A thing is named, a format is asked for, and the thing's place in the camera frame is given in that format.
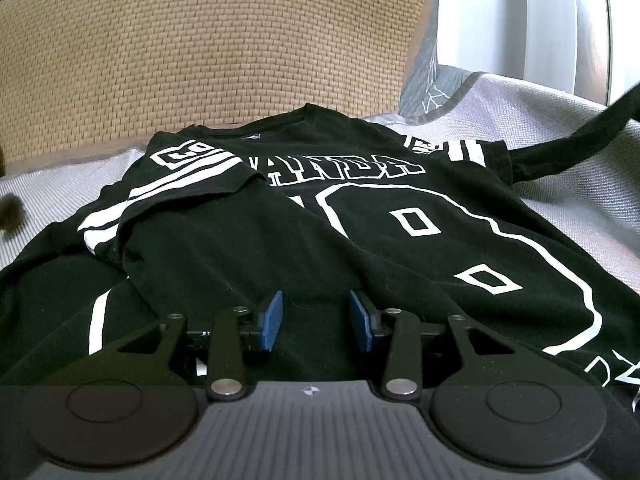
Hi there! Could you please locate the black printed t-shirt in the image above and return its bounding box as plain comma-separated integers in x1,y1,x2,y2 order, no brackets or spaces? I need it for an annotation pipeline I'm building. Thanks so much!
0,102,640,413

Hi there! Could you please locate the folded woven rattan mattress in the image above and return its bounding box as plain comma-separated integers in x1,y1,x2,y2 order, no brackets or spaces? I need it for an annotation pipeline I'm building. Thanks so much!
0,0,441,176

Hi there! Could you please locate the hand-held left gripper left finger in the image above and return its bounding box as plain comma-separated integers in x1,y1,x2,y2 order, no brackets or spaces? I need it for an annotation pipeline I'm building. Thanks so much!
97,290,285,401

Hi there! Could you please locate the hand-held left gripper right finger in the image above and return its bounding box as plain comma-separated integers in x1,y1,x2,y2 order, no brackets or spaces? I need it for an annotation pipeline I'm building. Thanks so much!
348,290,536,401

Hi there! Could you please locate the grey patterned pillow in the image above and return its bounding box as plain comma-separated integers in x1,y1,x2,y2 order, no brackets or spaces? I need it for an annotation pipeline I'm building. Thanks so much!
397,0,481,123

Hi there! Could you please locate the grey and ginger cat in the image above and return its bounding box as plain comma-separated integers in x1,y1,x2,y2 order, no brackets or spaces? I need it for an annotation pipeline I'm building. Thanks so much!
0,194,26,236

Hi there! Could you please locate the silver wardrobe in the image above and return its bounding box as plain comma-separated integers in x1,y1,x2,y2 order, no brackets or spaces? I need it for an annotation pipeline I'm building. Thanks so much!
517,0,623,108

